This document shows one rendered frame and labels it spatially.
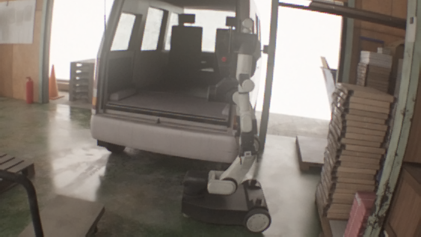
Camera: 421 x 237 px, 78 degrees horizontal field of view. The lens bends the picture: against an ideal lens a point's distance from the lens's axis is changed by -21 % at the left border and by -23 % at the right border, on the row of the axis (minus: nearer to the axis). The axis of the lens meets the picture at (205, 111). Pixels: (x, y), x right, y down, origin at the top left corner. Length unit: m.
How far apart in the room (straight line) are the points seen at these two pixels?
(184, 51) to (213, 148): 2.25
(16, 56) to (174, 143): 4.68
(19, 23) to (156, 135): 4.61
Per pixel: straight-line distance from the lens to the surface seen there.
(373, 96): 2.30
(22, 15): 6.65
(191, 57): 4.69
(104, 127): 3.08
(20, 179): 1.32
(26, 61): 6.55
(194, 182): 2.37
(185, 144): 2.78
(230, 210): 2.31
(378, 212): 1.58
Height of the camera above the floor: 1.31
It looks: 13 degrees down
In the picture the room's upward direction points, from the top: 5 degrees clockwise
